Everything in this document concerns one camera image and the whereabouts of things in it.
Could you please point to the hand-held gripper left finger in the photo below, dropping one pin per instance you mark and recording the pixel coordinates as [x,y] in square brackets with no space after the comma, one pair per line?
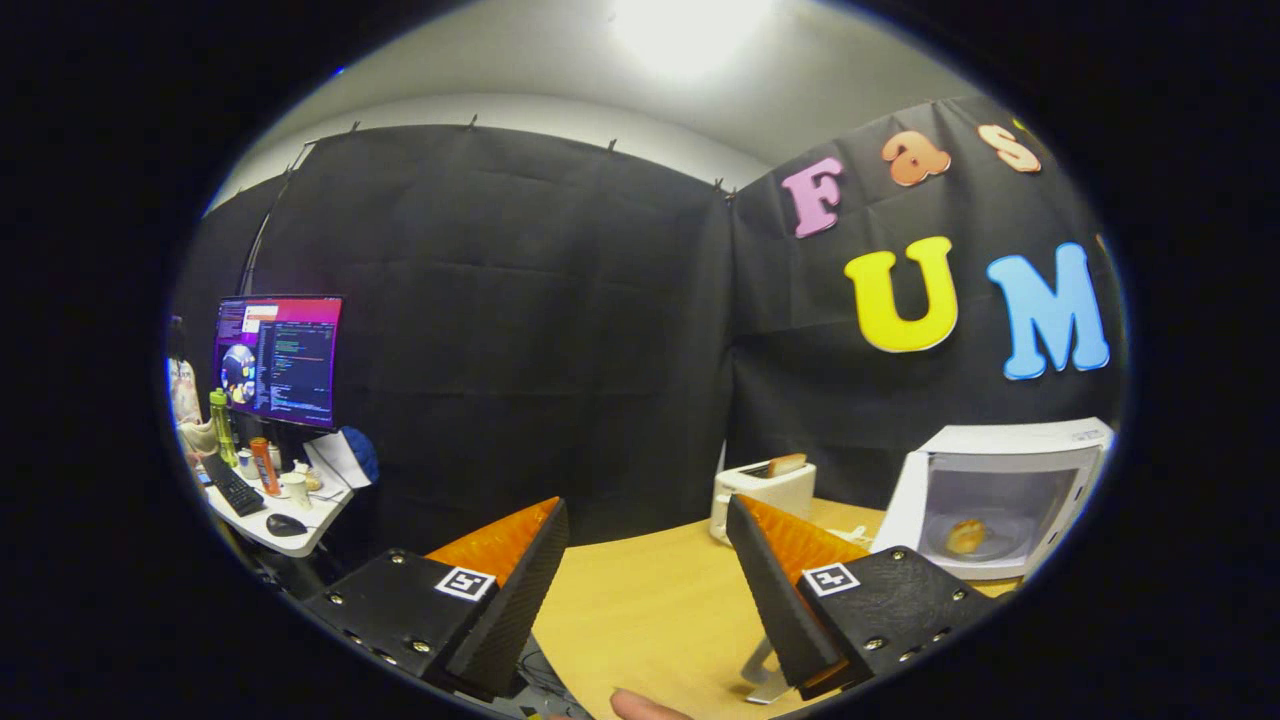
[530,590]

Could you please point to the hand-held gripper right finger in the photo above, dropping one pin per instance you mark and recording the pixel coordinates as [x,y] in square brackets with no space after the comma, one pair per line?
[775,600]

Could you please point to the golden bread bun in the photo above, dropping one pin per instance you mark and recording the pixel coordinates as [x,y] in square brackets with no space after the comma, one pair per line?
[966,536]

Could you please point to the white microwave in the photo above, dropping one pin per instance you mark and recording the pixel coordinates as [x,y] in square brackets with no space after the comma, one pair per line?
[1000,440]

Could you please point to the cream toaster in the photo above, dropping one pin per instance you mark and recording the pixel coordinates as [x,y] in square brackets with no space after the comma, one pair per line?
[770,492]

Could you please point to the toasted bread slice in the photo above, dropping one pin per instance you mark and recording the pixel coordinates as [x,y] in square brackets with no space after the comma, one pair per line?
[788,464]

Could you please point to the blue rounded item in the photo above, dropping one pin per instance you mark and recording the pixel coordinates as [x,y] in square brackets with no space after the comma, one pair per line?
[365,455]

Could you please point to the white office desk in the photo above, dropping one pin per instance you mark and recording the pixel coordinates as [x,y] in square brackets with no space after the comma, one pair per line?
[325,518]

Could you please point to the glass turntable plate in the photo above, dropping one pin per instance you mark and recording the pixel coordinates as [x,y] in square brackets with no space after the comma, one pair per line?
[1002,545]

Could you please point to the white paper sheet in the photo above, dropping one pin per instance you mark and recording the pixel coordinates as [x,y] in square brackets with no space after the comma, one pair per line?
[330,462]

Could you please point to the black backdrop cloth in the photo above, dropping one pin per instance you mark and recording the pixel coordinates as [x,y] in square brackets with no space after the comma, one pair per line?
[550,350]

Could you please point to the black computer mouse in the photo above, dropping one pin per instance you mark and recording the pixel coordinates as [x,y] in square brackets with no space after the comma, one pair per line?
[285,525]

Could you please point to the white cup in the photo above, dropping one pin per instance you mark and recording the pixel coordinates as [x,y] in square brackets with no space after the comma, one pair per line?
[296,490]

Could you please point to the orange drink bottle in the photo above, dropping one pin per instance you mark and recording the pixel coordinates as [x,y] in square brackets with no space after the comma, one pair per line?
[264,468]

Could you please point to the black keyboard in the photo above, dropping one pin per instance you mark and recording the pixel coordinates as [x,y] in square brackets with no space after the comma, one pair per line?
[232,485]

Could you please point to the computer monitor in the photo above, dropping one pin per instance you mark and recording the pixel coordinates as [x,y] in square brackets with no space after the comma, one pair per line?
[290,370]

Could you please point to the green drink bottle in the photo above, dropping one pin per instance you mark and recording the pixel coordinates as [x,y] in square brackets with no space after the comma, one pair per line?
[220,425]

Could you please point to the ceiling light panel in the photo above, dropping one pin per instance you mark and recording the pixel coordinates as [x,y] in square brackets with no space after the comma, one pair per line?
[690,35]

